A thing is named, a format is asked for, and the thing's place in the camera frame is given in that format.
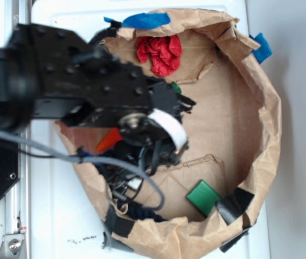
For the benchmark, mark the aluminium frame rail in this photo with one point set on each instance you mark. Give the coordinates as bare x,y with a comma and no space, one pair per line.
16,201

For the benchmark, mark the black tape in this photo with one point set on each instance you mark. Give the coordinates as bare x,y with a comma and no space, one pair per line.
117,224
110,32
234,205

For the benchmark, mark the black tape bottom right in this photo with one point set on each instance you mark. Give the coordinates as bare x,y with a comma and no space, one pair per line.
234,205

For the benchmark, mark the metal corner bracket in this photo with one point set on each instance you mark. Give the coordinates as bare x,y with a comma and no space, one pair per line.
13,246

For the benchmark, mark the black tape top left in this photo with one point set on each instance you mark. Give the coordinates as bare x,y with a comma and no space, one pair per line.
110,32

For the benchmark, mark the brown paper bag tray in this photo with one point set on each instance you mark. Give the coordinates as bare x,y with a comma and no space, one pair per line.
234,137

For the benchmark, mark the orange toy carrot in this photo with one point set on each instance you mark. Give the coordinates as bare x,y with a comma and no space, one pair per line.
110,139

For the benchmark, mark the black tape bottom left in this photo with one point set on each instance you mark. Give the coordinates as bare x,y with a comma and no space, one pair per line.
117,224

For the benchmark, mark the black tape lower right edge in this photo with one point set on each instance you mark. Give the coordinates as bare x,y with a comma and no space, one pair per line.
227,245

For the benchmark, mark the red crumpled cloth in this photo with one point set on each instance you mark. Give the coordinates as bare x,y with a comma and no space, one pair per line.
164,53

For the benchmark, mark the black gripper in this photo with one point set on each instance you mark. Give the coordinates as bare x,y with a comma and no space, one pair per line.
164,152

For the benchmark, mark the blue tape strip top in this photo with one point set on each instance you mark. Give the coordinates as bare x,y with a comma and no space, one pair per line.
143,21

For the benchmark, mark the white tray board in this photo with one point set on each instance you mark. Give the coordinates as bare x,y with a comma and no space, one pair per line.
64,223

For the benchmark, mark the blue tape piece right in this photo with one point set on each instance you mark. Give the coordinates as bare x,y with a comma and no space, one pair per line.
264,51

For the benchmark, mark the green square block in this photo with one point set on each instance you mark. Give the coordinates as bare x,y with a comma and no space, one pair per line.
203,197

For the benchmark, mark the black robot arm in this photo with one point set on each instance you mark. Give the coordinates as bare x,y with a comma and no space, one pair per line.
51,73

